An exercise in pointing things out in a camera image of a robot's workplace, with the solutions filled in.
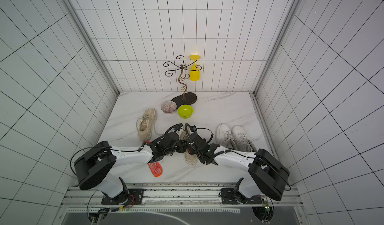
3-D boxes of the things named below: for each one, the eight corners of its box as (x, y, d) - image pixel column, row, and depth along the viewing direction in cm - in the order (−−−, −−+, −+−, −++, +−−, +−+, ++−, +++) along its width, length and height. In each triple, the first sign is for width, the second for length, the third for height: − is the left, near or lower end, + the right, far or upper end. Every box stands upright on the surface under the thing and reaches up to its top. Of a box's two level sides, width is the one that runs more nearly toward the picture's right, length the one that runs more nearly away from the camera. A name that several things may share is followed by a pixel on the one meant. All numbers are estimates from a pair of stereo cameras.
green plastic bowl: (175, 113, 108) (174, 110, 105) (183, 105, 113) (183, 102, 110) (187, 121, 104) (186, 118, 100) (195, 113, 109) (195, 109, 105)
